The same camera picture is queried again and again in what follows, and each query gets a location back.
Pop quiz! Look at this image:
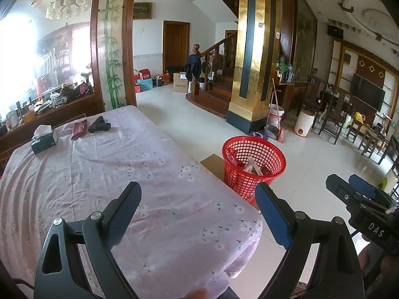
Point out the cardboard box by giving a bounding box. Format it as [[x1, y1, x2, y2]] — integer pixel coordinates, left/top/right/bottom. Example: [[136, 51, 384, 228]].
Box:
[[173, 72, 188, 93]]

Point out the dark wooden chair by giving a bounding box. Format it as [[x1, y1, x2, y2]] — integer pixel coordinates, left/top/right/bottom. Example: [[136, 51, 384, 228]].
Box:
[[319, 85, 354, 145], [301, 76, 328, 128]]

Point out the black massage gun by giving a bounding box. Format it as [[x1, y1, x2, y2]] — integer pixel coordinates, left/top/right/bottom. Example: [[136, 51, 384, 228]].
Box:
[[88, 116, 112, 133]]

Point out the flat cardboard sheet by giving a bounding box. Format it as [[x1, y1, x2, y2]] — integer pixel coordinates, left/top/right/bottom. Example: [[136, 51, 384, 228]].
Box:
[[199, 154, 259, 209]]

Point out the red plastic basket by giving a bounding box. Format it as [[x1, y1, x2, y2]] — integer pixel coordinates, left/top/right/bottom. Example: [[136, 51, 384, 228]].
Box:
[[222, 135, 287, 205]]

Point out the cluttered wooden counter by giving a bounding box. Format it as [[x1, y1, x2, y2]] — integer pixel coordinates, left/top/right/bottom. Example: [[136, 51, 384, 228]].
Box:
[[0, 78, 105, 156]]

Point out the small framed painting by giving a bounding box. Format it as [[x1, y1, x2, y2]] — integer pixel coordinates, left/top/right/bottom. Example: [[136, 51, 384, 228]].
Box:
[[133, 2, 153, 20]]

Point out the dark green tissue box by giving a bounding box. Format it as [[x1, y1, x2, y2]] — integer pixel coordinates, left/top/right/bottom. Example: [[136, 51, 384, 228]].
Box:
[[30, 125, 58, 154]]

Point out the white plastic bucket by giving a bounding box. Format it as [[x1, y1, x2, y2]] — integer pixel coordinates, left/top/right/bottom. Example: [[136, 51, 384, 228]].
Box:
[[269, 104, 285, 128]]

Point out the dark jacket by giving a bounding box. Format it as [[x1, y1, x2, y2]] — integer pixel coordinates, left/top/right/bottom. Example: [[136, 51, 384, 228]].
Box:
[[184, 54, 201, 80]]

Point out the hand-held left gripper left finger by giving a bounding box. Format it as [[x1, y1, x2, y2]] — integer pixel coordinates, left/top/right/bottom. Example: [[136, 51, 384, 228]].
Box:
[[34, 181, 142, 299]]

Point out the person's right forearm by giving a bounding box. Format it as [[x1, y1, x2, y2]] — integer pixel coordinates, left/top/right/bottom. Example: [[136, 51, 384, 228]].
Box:
[[358, 243, 399, 287]]

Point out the white round container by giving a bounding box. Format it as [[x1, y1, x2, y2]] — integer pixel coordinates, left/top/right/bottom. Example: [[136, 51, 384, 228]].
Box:
[[295, 110, 315, 138]]

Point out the wooden staircase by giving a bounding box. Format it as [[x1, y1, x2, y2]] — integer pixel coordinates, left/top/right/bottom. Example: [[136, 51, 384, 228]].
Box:
[[185, 31, 239, 119]]

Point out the brown wooden door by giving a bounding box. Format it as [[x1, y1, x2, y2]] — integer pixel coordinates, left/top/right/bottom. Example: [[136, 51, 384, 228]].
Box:
[[163, 21, 191, 83]]

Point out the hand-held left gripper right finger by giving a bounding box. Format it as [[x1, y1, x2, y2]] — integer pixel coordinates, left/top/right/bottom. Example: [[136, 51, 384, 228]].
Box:
[[255, 182, 365, 299]]

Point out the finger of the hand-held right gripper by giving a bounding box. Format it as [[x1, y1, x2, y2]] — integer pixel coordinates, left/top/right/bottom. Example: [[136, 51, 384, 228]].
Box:
[[348, 174, 378, 199], [326, 174, 359, 208]]

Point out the bamboo painted panel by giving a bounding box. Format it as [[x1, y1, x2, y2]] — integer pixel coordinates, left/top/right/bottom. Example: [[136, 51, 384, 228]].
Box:
[[99, 0, 125, 109]]

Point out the dark red flat packet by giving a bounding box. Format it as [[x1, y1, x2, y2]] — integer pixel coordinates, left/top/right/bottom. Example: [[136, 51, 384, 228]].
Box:
[[71, 120, 88, 141]]

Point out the gold and black pillar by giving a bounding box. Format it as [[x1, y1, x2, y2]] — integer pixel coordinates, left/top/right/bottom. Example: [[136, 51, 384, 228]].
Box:
[[226, 0, 283, 134]]

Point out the pink floral tablecloth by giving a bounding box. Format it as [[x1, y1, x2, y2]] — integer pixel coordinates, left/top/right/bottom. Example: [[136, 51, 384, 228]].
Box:
[[0, 105, 264, 299]]

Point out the black flat television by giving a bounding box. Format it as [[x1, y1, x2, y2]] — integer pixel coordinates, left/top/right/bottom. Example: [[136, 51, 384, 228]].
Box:
[[351, 73, 386, 113]]

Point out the broom with dustpan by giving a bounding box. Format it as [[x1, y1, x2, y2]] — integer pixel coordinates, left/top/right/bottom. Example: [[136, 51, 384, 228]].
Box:
[[265, 78, 287, 144]]

